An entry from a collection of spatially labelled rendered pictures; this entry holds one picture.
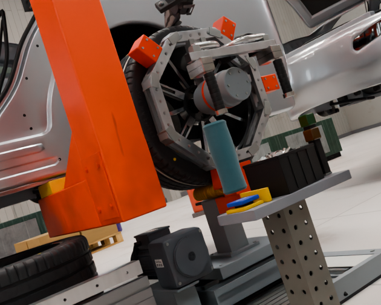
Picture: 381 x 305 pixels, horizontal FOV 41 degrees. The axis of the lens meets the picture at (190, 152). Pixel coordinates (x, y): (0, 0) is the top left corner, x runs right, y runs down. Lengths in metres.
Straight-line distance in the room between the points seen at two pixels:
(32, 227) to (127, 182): 5.91
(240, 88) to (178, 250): 0.62
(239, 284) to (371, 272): 0.48
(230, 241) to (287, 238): 0.60
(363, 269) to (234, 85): 0.82
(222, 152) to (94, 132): 0.50
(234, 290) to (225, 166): 0.46
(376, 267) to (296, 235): 0.60
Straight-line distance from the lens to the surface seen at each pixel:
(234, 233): 2.12
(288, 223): 1.51
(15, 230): 7.33
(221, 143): 1.80
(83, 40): 1.61
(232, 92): 1.86
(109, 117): 1.55
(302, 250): 1.54
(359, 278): 1.99
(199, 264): 1.82
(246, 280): 1.98
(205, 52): 1.78
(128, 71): 1.95
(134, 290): 1.61
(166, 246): 1.77
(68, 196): 1.83
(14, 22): 12.45
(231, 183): 1.80
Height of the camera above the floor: 0.61
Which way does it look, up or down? 2 degrees up
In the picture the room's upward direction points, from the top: 18 degrees counter-clockwise
